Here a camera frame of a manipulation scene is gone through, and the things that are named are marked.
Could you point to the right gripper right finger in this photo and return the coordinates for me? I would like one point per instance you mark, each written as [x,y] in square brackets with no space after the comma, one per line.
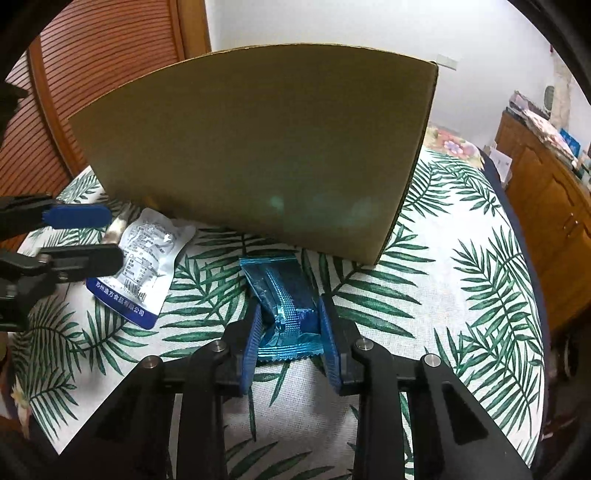
[453,435]

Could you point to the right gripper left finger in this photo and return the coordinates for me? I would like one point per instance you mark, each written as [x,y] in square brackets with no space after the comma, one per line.
[128,435]

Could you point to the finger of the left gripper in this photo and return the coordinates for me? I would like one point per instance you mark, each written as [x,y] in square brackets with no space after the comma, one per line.
[50,267]
[26,213]

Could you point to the blue foil snack packet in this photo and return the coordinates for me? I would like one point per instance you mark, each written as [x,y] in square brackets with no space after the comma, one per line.
[291,329]

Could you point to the white blue snack pouch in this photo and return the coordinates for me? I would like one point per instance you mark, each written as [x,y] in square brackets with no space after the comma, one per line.
[150,246]

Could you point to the palm leaf tablecloth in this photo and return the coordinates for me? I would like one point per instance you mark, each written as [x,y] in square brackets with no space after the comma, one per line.
[453,281]

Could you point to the wooden louvered door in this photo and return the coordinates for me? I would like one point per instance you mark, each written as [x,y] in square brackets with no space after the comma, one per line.
[88,49]

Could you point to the wooden sideboard cabinet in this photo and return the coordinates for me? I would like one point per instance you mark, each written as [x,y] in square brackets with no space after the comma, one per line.
[553,209]

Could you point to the white papers beside cabinet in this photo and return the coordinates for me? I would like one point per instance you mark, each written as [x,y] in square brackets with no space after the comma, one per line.
[503,165]

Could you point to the floral bedsheet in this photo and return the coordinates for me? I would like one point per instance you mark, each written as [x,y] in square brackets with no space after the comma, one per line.
[443,141]

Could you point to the brown cardboard box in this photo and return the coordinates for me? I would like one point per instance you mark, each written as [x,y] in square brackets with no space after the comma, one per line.
[313,145]

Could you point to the blue box on cabinet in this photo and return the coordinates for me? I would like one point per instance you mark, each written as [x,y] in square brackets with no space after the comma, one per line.
[572,143]

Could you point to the folded floral cloth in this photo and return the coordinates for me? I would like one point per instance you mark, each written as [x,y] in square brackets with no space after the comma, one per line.
[548,135]

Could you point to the white small fan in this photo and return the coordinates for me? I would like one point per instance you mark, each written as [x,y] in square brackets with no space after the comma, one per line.
[548,99]

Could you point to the beige curtain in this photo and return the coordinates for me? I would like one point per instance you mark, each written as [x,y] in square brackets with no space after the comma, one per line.
[567,106]

